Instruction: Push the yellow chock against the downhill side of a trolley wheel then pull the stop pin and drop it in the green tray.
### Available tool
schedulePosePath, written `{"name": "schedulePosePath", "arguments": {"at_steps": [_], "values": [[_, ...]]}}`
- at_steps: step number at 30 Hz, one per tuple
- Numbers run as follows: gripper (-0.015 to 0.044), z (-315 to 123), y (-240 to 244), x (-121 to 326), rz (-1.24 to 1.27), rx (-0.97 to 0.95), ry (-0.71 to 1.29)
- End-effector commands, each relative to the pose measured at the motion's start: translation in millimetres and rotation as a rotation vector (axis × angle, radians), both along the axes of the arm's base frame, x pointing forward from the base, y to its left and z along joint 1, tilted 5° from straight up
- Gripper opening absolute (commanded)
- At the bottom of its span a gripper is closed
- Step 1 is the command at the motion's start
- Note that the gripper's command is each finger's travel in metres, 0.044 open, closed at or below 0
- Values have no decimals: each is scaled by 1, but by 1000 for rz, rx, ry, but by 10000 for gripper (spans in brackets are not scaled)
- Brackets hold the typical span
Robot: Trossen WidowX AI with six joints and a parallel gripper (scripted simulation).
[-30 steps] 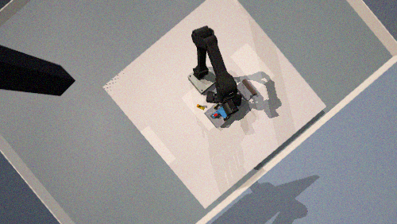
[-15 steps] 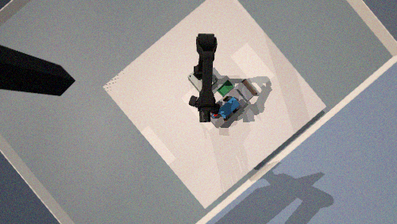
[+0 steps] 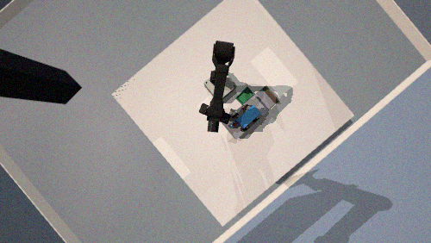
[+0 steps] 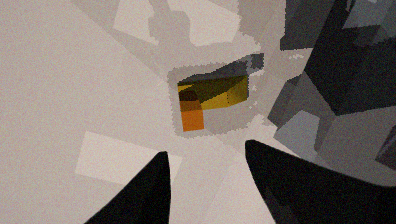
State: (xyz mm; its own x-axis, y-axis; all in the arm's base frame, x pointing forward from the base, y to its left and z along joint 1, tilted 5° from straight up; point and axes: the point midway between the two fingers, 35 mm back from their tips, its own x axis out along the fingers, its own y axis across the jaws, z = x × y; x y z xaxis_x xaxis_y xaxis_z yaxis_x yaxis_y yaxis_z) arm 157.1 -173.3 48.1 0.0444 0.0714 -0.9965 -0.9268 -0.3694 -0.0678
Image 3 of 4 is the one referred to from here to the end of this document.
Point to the green tray floor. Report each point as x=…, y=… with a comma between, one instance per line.
x=244, y=95

